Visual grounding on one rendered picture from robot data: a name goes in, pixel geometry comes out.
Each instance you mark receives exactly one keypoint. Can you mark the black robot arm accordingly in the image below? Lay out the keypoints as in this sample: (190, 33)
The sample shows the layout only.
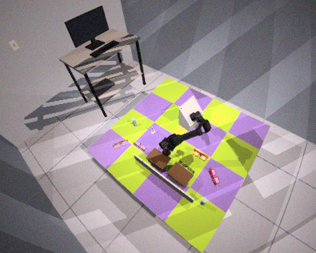
(175, 140)

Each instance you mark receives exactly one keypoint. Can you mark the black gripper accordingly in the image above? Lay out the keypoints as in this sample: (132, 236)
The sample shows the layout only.
(167, 150)

